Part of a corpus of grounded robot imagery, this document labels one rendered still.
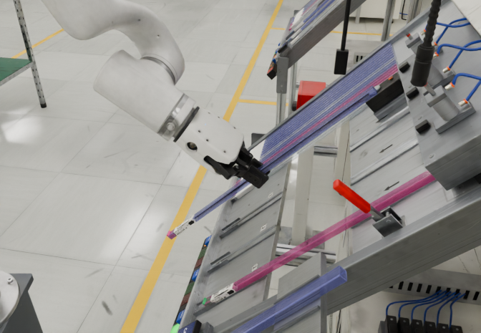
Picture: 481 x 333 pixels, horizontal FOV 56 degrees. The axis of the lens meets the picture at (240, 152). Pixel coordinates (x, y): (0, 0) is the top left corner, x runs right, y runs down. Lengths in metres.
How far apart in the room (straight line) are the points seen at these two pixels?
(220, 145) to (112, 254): 1.43
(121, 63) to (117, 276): 1.38
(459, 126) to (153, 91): 0.45
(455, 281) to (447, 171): 0.58
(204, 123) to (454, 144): 0.39
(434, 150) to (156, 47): 0.48
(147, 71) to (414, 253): 0.49
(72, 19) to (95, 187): 1.89
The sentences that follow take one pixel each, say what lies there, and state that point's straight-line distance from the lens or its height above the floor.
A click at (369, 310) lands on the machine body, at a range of 1.10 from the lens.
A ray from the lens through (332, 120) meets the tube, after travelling 0.74.
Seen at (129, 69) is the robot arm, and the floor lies 1.17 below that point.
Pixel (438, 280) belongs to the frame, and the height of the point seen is 0.66.
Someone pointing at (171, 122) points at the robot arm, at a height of 1.09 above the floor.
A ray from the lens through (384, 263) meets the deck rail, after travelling 0.64.
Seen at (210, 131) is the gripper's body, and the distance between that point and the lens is 0.77.
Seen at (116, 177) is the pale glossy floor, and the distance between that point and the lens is 2.60.
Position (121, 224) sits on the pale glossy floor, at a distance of 2.27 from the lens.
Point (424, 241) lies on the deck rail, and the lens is 0.62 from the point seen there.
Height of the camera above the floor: 1.45
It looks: 32 degrees down
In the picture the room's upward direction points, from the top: straight up
